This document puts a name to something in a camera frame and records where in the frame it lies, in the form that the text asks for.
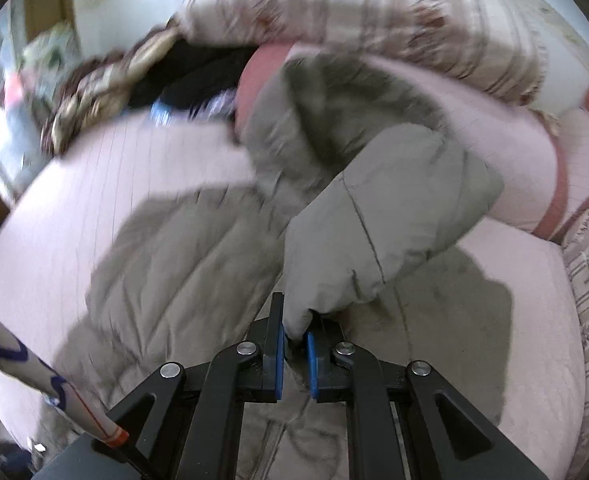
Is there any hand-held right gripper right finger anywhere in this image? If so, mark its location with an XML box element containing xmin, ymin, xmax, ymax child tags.
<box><xmin>305</xmin><ymin>312</ymin><xmax>550</xmax><ymax>480</ymax></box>

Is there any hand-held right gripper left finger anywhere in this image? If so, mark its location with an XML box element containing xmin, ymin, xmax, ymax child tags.
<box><xmin>92</xmin><ymin>292</ymin><xmax>286</xmax><ymax>480</ymax></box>

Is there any grey-green puffer jacket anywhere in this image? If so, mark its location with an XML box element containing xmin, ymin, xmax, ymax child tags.
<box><xmin>57</xmin><ymin>52</ymin><xmax>515</xmax><ymax>480</ymax></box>

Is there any brown and cream clothes pile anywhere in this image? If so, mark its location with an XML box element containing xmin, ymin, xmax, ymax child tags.
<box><xmin>42</xmin><ymin>25</ymin><xmax>185</xmax><ymax>156</ymax></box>

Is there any pink quilted bed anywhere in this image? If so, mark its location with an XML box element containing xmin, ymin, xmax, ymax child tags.
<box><xmin>0</xmin><ymin>110</ymin><xmax>589</xmax><ymax>480</ymax></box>

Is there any white patterned sleeve arm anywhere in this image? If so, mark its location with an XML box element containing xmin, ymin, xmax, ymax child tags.
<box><xmin>0</xmin><ymin>294</ymin><xmax>130</xmax><ymax>450</ymax></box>

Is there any black clothing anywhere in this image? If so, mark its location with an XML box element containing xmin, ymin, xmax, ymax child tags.
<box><xmin>127</xmin><ymin>42</ymin><xmax>260</xmax><ymax>111</ymax></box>

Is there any striped floral pillow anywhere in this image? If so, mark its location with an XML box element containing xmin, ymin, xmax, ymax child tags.
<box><xmin>177</xmin><ymin>0</ymin><xmax>589</xmax><ymax>116</ymax></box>

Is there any clear floral plastic bag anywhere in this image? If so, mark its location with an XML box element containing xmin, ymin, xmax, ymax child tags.
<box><xmin>19</xmin><ymin>22</ymin><xmax>80</xmax><ymax>78</ymax></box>

